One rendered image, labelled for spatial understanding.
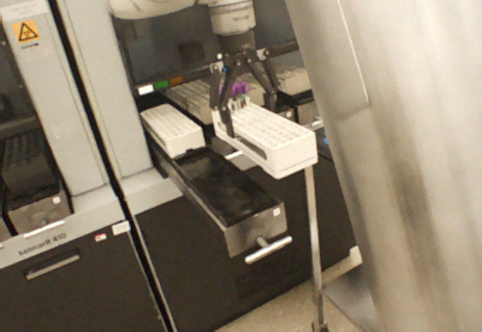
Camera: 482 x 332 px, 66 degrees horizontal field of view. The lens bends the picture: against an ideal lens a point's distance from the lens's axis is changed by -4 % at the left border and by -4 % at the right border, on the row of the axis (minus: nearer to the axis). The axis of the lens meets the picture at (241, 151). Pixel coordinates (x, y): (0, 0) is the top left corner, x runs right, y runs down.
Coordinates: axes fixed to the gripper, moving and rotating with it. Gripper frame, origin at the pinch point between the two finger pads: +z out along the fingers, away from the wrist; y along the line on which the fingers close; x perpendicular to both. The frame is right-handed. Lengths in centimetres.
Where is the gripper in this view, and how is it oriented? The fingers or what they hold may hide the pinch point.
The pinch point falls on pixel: (250, 120)
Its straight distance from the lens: 88.6
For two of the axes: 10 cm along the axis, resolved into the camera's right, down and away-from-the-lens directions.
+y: 8.8, -3.4, 3.5
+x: -4.5, -3.3, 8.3
